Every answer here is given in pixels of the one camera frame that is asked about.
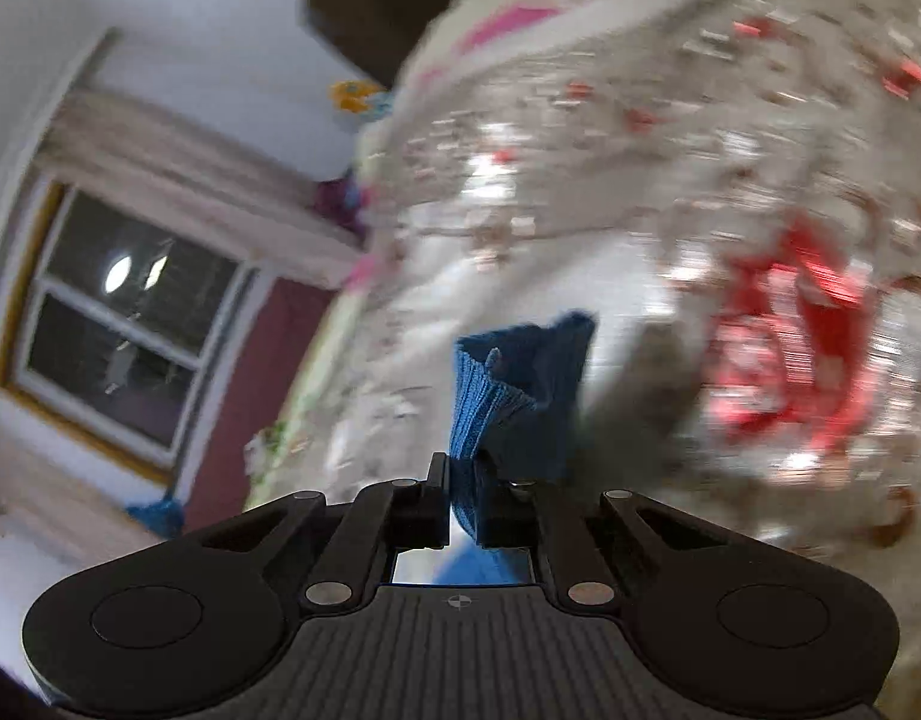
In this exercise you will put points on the dark wooden headboard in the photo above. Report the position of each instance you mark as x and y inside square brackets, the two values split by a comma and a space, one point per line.
[370, 0]

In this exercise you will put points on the yellow blue toy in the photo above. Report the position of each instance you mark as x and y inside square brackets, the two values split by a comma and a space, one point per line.
[355, 97]

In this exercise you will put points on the purple cloth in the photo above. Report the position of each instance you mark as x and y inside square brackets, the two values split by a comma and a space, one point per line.
[339, 199]

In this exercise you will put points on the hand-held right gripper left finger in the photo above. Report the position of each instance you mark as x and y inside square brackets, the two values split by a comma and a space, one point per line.
[438, 499]

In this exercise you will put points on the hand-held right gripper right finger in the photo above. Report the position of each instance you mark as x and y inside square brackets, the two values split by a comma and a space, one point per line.
[492, 514]

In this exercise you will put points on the floral satin blanket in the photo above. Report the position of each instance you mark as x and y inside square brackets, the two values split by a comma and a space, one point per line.
[618, 225]

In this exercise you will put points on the pink green patterned bedsheet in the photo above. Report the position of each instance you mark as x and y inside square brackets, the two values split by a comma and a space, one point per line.
[498, 19]

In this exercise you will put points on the blue bag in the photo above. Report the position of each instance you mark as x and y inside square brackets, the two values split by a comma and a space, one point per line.
[159, 516]

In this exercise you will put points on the beige curtain valance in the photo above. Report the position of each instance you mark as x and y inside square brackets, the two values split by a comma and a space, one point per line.
[183, 165]

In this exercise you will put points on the white framed window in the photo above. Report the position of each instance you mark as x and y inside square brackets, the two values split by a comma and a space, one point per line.
[123, 322]

